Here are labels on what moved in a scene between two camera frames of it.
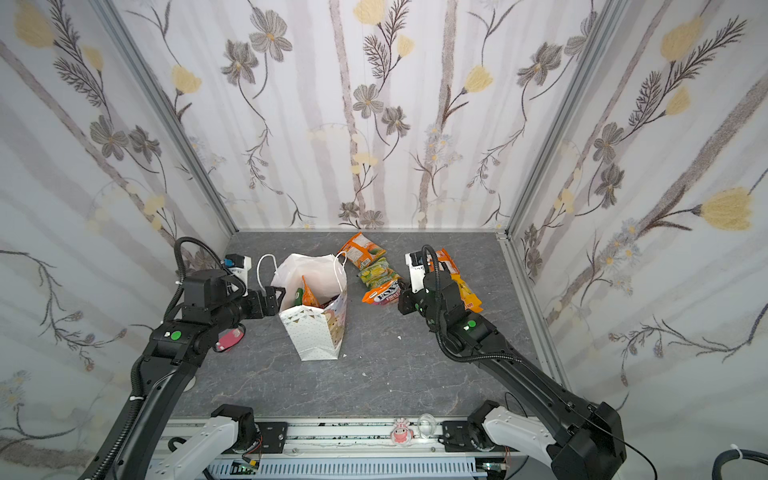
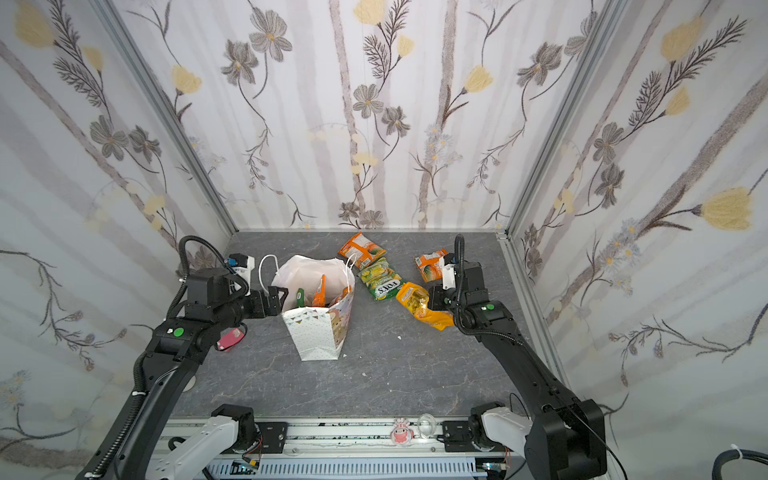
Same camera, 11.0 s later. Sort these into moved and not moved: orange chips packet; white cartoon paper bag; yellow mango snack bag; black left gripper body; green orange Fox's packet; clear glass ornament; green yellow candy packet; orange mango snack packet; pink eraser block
Moved: green orange Fox's packet; yellow mango snack bag; orange chips packet
Not moved: green yellow candy packet; clear glass ornament; pink eraser block; black left gripper body; orange mango snack packet; white cartoon paper bag
